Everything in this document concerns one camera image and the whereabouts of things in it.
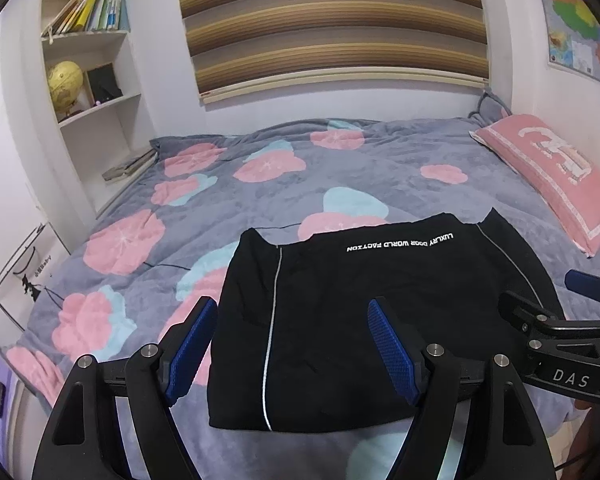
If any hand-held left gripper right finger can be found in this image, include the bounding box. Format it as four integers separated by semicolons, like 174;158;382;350
368;298;556;480

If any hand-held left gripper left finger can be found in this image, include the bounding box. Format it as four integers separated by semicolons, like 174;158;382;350
35;296;220;480

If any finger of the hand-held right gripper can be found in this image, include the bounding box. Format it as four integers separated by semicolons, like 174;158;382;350
497;290;600;357
565;269;600;306

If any black hooded jacket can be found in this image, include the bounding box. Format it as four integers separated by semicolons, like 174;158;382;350
207;209;568;433

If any pink pillow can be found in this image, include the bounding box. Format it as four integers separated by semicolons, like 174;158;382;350
469;114;600;260

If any grey floral blanket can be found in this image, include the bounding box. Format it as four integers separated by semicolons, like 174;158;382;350
5;119;600;480

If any white paper bag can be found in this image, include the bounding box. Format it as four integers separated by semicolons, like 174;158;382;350
0;221;72;332

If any flat stack of books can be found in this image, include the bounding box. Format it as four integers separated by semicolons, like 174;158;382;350
101;147;159;184

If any purple printed box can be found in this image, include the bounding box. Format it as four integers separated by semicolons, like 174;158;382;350
0;329;33;441

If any grey pillow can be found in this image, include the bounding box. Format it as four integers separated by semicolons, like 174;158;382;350
467;90;513;126

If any white bookshelf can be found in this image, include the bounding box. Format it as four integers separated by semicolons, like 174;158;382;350
39;0;160;217

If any yellow globe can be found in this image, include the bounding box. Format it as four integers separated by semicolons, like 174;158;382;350
47;60;85;121

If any striped window blind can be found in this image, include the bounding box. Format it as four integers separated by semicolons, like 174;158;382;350
174;0;492;106

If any row of colourful books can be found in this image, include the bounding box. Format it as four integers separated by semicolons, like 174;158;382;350
41;0;131;38

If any wall map poster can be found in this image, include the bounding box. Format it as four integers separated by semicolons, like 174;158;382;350
540;0;600;92

